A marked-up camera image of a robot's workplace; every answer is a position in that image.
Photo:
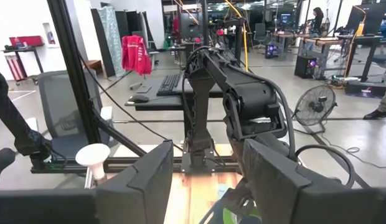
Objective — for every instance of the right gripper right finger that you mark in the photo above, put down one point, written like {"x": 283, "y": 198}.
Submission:
{"x": 271, "y": 186}

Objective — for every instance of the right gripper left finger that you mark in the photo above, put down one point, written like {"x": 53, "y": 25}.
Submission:
{"x": 140, "y": 193}

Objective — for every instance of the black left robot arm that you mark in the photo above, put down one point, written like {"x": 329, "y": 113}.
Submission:
{"x": 242, "y": 93}

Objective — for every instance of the white dome lamp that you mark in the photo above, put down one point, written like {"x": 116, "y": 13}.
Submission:
{"x": 92, "y": 157}

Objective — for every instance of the black floor fan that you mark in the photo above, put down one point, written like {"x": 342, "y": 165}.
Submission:
{"x": 316, "y": 105}

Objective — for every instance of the black desk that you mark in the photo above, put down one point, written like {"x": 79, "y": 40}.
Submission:
{"x": 162, "y": 102}

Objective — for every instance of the black computer mouse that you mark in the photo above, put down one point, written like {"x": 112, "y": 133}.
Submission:
{"x": 139, "y": 98}

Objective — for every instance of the black keyboard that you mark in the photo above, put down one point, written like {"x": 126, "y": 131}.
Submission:
{"x": 169, "y": 84}

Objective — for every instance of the grey mesh office chair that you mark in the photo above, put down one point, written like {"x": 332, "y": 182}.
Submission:
{"x": 62, "y": 102}

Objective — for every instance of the black computer tower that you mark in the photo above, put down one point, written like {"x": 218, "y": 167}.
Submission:
{"x": 305, "y": 67}

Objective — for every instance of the black floor box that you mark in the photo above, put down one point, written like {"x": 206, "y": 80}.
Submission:
{"x": 365, "y": 88}

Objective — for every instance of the red jacket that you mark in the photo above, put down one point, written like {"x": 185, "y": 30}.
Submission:
{"x": 135, "y": 56}

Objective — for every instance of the person's leg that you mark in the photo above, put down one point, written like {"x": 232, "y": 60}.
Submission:
{"x": 384, "y": 104}

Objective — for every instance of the grey swivel chair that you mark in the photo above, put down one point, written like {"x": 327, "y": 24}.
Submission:
{"x": 260, "y": 32}

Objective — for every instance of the wooden desk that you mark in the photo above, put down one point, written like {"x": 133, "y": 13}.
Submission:
{"x": 320, "y": 40}

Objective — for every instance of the patterned grey panel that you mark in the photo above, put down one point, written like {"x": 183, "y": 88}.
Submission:
{"x": 110, "y": 40}

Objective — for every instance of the person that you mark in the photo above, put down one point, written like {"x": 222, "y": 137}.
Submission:
{"x": 317, "y": 20}

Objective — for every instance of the red striped bin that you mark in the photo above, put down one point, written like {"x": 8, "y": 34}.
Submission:
{"x": 15, "y": 67}

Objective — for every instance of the black side table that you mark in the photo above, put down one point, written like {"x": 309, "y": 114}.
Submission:
{"x": 23, "y": 49}

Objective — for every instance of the red box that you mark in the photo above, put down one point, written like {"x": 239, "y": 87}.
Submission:
{"x": 26, "y": 41}

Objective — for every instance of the black monitor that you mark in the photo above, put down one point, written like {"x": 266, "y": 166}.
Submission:
{"x": 370, "y": 17}

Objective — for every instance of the black aluminium table frame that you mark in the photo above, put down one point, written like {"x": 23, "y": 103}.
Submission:
{"x": 71, "y": 77}

